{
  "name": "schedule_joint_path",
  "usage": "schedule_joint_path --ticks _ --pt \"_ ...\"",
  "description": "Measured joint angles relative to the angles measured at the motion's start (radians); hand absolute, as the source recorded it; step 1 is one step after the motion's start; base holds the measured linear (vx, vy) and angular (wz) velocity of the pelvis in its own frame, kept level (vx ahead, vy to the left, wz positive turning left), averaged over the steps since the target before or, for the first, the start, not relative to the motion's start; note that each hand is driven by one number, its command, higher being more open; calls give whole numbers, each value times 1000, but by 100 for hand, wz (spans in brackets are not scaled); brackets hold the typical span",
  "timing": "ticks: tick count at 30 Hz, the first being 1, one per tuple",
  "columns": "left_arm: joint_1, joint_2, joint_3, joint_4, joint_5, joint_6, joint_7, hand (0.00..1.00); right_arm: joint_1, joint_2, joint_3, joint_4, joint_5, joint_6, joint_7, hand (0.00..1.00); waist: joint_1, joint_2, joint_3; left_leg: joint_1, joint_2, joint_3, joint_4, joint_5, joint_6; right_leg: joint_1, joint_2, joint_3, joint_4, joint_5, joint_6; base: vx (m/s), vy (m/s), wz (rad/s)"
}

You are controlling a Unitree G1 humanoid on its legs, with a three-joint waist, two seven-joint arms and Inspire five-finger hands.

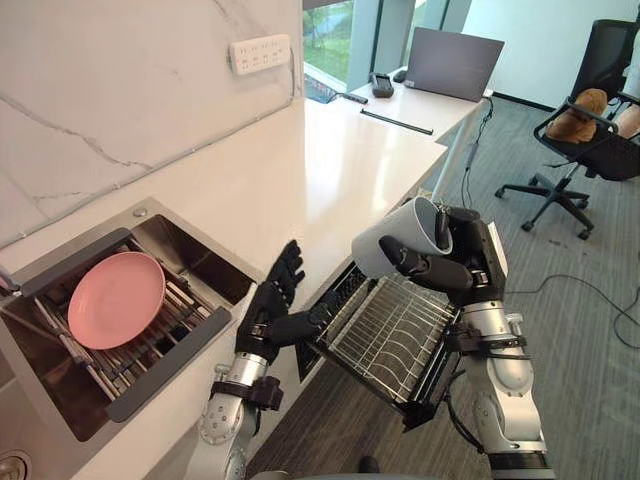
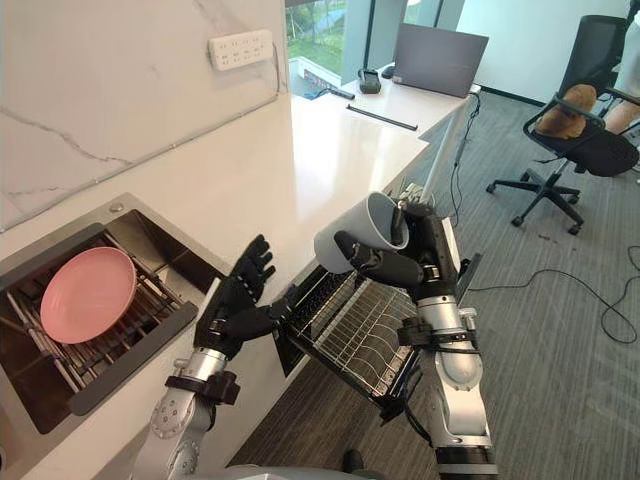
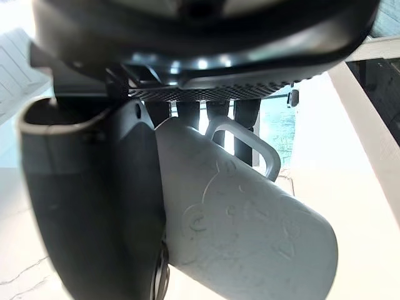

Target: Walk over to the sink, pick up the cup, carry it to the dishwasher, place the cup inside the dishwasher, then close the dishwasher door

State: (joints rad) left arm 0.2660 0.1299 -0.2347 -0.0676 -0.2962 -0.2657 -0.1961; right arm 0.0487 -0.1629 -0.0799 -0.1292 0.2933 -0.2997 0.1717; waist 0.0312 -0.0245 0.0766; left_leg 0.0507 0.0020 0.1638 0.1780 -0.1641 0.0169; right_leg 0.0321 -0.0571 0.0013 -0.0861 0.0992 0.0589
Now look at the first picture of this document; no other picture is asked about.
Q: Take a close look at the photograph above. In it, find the round steel drain cover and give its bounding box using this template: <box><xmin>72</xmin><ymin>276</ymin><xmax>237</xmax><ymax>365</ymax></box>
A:
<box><xmin>0</xmin><ymin>448</ymin><xmax>32</xmax><ymax>480</ymax></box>

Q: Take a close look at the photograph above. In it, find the white power strip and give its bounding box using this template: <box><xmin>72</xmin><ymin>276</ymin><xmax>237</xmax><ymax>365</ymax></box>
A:
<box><xmin>228</xmin><ymin>33</ymin><xmax>292</xmax><ymax>76</ymax></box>

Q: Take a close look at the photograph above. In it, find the brown plush toy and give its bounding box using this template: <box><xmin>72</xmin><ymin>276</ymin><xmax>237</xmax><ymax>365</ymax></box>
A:
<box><xmin>544</xmin><ymin>88</ymin><xmax>610</xmax><ymax>146</ymax></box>

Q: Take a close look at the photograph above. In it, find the grey laptop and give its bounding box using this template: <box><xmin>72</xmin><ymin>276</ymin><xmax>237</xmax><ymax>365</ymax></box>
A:
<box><xmin>402</xmin><ymin>26</ymin><xmax>506</xmax><ymax>104</ymax></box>

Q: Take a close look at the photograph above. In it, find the black handheld device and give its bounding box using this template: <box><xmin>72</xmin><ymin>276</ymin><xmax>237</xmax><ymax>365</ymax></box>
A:
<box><xmin>368</xmin><ymin>71</ymin><xmax>395</xmax><ymax>99</ymax></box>

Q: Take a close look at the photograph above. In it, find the black office chair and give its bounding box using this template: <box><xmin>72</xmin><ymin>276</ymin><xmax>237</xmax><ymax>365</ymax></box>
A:
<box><xmin>494</xmin><ymin>18</ymin><xmax>640</xmax><ymax>240</ymax></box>

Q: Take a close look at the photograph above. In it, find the white table leg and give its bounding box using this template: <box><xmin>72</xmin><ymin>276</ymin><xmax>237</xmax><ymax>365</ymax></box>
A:
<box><xmin>430</xmin><ymin>97</ymin><xmax>492</xmax><ymax>201</ymax></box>

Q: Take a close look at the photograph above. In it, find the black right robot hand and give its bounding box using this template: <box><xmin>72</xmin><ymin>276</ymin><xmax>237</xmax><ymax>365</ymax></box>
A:
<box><xmin>378</xmin><ymin>203</ymin><xmax>511</xmax><ymax>307</ymax></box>

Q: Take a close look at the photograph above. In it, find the black flat bar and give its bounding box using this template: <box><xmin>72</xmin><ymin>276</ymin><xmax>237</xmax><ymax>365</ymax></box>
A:
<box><xmin>360</xmin><ymin>108</ymin><xmax>434</xmax><ymax>136</ymax></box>

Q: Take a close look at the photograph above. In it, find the stainless steel sink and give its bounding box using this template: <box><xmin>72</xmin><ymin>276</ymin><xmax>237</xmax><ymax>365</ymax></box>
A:
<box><xmin>0</xmin><ymin>197</ymin><xmax>266</xmax><ymax>444</ymax></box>

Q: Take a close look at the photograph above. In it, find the pink plate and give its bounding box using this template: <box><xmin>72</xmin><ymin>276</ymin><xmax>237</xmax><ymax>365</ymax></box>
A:
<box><xmin>67</xmin><ymin>251</ymin><xmax>167</xmax><ymax>351</ymax></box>

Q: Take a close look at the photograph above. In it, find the grey cup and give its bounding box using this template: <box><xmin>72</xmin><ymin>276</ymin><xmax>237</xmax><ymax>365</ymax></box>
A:
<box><xmin>351</xmin><ymin>196</ymin><xmax>455</xmax><ymax>279</ymax></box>

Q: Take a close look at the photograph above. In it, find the black floor cable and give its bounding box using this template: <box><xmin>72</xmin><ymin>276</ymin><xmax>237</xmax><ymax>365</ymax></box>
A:
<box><xmin>504</xmin><ymin>273</ymin><xmax>640</xmax><ymax>347</ymax></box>

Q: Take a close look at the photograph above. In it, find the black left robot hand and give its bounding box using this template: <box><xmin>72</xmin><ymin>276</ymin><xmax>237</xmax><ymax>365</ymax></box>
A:
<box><xmin>234</xmin><ymin>239</ymin><xmax>332</xmax><ymax>362</ymax></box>

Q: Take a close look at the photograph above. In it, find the dishwasher wire rack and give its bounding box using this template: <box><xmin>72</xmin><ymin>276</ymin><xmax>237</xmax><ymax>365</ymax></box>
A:
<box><xmin>315</xmin><ymin>277</ymin><xmax>461</xmax><ymax>405</ymax></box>

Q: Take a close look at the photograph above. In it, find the black dishwasher door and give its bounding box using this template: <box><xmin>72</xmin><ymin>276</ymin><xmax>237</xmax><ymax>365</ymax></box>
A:
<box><xmin>295</xmin><ymin>259</ymin><xmax>464</xmax><ymax>434</ymax></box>

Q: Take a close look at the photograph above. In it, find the grey sink drying rack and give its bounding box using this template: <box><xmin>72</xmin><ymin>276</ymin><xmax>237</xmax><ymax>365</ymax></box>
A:
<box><xmin>19</xmin><ymin>227</ymin><xmax>234</xmax><ymax>424</ymax></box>

